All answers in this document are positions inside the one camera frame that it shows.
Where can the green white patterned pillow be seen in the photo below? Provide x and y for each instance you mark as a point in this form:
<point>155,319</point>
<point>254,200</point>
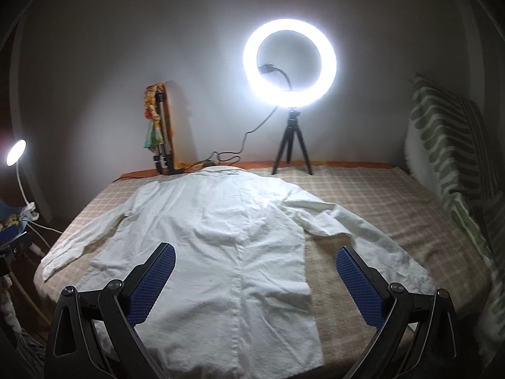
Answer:
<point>447,150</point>

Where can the checkered beige blanket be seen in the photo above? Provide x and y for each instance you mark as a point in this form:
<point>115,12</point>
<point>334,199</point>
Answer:
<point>388,199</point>

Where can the white clip desk lamp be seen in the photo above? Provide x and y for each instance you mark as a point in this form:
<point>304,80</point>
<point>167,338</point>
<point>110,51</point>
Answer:
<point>14,155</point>

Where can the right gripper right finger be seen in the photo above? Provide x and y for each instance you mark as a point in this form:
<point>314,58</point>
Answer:
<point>417,335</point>

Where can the white shirt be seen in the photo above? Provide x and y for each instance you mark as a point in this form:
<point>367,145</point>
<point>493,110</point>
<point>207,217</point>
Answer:
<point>237,304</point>

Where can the folded tripod with colourful scarf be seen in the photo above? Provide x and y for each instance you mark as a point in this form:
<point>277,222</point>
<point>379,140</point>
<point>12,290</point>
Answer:
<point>159,139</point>

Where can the black small tripod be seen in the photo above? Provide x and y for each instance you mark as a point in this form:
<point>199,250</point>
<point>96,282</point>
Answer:
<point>292,133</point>

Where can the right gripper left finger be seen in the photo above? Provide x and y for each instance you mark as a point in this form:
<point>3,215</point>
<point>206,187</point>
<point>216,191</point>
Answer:
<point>92,333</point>

